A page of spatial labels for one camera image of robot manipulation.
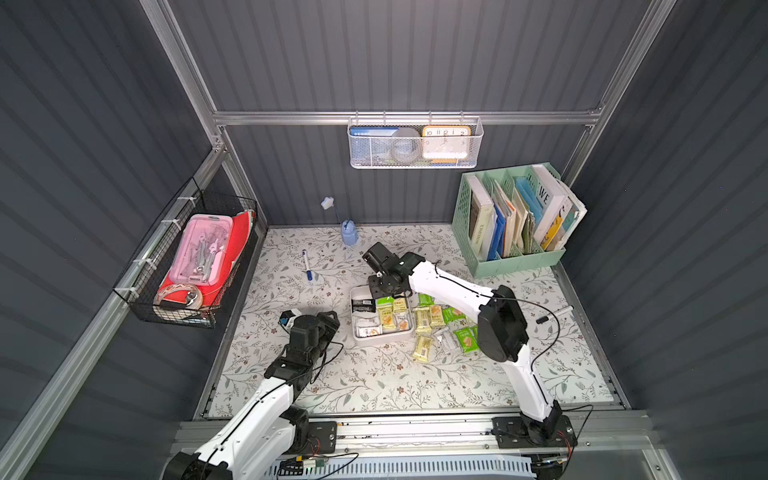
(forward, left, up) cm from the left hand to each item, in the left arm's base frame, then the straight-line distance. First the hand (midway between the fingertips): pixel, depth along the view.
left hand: (331, 317), depth 84 cm
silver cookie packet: (-4, -33, -9) cm, 35 cm away
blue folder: (+25, -53, +3) cm, 59 cm away
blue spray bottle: (+37, -2, -4) cm, 37 cm away
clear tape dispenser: (-5, +28, +18) cm, 34 cm away
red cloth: (+15, +23, +21) cm, 34 cm away
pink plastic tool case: (+7, +29, +21) cm, 37 cm away
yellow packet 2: (+4, -32, -8) cm, 33 cm away
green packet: (-8, -24, +22) cm, 34 cm away
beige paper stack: (+27, -55, +14) cm, 63 cm away
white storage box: (+3, -22, -9) cm, 23 cm away
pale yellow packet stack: (+7, -20, -6) cm, 22 cm away
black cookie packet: (+9, -8, -8) cm, 15 cm away
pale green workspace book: (+28, -45, +13) cm, 55 cm away
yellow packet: (+3, -27, -9) cm, 29 cm away
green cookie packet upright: (+7, -15, -4) cm, 17 cm away
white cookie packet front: (-1, -11, -7) cm, 13 cm away
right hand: (+11, -15, -1) cm, 19 cm away
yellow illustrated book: (+30, -73, +3) cm, 79 cm away
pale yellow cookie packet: (+3, -16, -9) cm, 18 cm away
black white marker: (+6, -71, -9) cm, 71 cm away
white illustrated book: (+33, -70, +16) cm, 79 cm away
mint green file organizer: (+25, -66, -3) cm, 70 cm away
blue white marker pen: (+23, +13, -9) cm, 28 cm away
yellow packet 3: (-5, -27, -10) cm, 29 cm away
